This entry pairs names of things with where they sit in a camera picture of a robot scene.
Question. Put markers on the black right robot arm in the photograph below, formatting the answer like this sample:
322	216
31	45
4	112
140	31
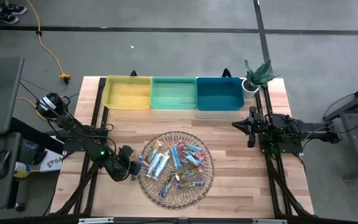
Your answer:
315	130

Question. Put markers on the silver metal bracket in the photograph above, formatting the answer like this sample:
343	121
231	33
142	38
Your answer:
269	221
95	220

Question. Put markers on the black table clamp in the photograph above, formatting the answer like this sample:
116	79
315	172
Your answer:
133	73
226	72

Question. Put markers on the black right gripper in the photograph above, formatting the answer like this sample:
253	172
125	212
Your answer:
253	126

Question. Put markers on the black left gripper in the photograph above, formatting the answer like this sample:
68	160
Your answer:
118	169

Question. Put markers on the grey metal table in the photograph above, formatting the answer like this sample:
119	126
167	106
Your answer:
353	102

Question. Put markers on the green orange-ended granola bar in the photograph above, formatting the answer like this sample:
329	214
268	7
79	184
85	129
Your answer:
193	183
186	175

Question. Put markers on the blue red-ended granola bar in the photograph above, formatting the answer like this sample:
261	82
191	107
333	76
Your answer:
191	159
199	162
194	147

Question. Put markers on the teal plastic bin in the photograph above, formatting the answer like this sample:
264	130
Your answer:
172	93

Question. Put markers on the green red-ended granola bar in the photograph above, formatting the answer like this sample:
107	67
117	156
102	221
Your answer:
197	154

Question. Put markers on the black computer mouse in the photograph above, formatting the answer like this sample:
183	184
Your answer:
0	161

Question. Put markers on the blue plastic bin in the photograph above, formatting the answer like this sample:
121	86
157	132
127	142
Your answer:
219	93

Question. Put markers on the white printed box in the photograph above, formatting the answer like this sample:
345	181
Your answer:
54	161

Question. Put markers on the yellow white bottle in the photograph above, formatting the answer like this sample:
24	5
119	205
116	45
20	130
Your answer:
22	169

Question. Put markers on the potted plant white pot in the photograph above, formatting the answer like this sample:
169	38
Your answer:
249	89

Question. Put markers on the light blue granola bar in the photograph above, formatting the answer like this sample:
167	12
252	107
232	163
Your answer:
157	146
176	158
162	167
153	165

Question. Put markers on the black caster wheel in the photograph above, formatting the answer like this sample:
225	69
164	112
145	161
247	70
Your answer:
20	207

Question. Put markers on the black aluminium rig frame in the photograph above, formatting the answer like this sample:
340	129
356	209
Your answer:
102	81

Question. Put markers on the round woven wicker mat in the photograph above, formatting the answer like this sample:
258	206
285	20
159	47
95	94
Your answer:
197	199

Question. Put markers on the yellow plastic bin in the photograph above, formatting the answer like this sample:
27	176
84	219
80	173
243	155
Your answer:
126	93

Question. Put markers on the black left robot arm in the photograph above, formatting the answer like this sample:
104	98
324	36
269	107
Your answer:
73	127

